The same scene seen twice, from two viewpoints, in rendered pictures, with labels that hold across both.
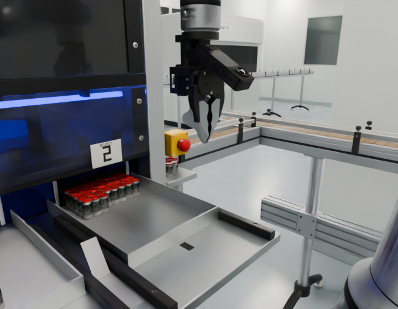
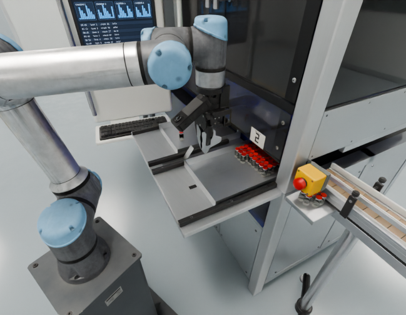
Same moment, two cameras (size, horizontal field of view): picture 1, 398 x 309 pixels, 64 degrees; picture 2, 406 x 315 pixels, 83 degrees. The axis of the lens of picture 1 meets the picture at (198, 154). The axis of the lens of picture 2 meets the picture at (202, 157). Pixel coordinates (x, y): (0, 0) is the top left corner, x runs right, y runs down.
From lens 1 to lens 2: 1.03 m
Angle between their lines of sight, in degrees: 94
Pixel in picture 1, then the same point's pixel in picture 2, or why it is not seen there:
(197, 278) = (167, 184)
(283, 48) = not seen: outside the picture
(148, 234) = (209, 174)
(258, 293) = not seen: outside the picture
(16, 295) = (186, 142)
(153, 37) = (309, 79)
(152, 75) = (299, 110)
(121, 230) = (218, 166)
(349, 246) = not seen: outside the picture
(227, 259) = (173, 198)
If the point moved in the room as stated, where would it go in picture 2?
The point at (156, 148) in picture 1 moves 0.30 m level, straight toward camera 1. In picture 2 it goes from (284, 164) to (201, 154)
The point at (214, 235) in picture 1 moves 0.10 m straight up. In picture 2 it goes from (197, 200) to (197, 180)
